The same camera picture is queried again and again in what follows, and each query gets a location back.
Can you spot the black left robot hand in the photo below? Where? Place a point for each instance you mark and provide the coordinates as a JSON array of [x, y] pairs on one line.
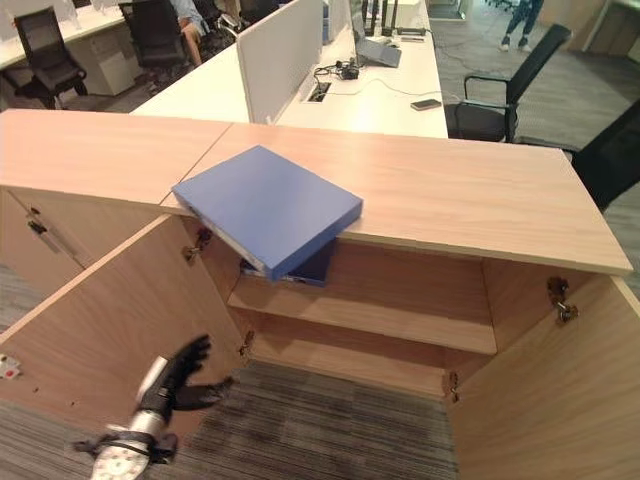
[[176, 382]]

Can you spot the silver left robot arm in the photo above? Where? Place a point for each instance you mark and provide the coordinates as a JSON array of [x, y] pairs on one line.
[[131, 442]]

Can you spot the wooden cabinet door with catch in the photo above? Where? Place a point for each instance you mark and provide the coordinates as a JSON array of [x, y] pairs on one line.
[[125, 300]]

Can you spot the blue open folder box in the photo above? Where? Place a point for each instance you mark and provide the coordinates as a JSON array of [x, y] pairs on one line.
[[315, 271]]

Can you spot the blue closed folder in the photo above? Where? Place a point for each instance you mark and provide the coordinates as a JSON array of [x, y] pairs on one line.
[[265, 205]]

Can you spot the wooden cabinet shelf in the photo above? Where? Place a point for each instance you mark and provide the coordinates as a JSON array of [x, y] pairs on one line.
[[375, 320]]

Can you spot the closed wooden cabinet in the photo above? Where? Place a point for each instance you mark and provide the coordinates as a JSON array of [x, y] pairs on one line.
[[100, 150]]

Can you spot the wooden office cabinet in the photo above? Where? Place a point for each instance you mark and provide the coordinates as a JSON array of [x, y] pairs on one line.
[[450, 190]]

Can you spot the long white office desk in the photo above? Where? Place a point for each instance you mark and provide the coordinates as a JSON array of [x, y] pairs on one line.
[[380, 107]]

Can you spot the plain wooden cabinet door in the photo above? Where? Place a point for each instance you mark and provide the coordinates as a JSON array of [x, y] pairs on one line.
[[550, 400]]

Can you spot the black mesh office chair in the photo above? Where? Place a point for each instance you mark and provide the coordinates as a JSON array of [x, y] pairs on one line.
[[530, 65]]

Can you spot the black office chair backrest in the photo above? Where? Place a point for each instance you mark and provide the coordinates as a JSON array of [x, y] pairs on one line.
[[607, 160]]

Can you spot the metal door hinge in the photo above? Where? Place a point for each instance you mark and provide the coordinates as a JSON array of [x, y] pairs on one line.
[[246, 345], [193, 250], [563, 302], [452, 386]]

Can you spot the white magnetic door catch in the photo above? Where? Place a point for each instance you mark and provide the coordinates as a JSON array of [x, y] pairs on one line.
[[8, 370]]

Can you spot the white desk partition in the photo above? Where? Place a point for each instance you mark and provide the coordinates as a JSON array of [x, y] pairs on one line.
[[280, 60]]

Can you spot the person seated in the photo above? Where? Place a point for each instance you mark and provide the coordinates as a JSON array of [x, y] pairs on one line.
[[192, 35]]

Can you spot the black smartphone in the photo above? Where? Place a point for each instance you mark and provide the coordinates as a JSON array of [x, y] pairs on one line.
[[426, 104]]

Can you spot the grey laptop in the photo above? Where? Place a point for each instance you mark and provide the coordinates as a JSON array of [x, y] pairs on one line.
[[380, 52]]

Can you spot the black desk stands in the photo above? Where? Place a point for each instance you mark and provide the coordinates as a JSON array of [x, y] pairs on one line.
[[378, 17]]

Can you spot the person standing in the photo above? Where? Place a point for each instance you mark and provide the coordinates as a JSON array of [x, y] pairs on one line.
[[522, 20]]

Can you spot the wooden low cupboard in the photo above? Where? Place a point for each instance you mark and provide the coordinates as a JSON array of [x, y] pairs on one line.
[[612, 27]]

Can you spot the white drawer pedestal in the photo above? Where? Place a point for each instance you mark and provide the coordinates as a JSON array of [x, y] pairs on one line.
[[112, 67]]

